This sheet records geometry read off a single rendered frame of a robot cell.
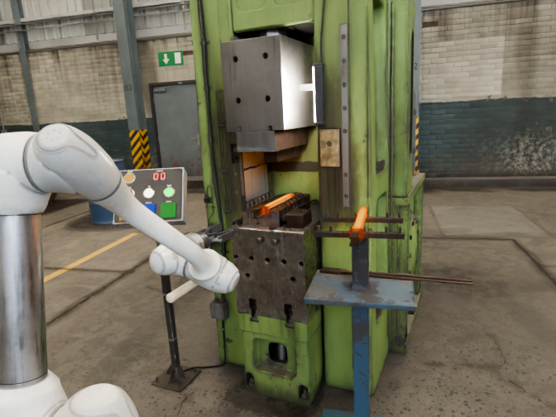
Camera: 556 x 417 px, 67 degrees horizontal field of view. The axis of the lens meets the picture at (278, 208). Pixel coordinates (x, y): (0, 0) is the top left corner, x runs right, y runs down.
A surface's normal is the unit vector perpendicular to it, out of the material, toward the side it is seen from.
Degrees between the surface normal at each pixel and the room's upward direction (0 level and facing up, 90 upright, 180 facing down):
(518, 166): 94
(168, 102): 90
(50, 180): 133
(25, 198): 105
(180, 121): 90
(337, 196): 90
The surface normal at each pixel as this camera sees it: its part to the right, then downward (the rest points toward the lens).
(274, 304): -0.41, 0.22
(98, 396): 0.05, -0.97
